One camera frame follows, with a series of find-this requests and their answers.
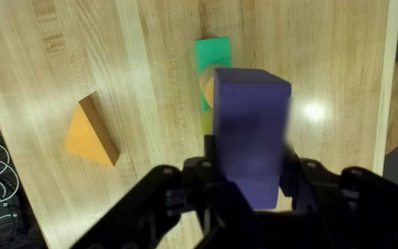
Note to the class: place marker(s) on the purple rectangular block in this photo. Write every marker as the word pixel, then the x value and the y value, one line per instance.
pixel 250 131

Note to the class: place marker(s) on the green rectangular block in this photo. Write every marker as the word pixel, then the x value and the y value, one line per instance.
pixel 212 55

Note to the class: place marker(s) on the orange triangular block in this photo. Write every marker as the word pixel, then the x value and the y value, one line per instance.
pixel 88 135

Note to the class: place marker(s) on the yellow round block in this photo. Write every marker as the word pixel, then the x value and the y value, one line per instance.
pixel 208 100

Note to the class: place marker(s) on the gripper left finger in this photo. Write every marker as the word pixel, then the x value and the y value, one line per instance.
pixel 157 204

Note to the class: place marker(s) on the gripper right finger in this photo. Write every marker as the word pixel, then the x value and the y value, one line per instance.
pixel 344 204

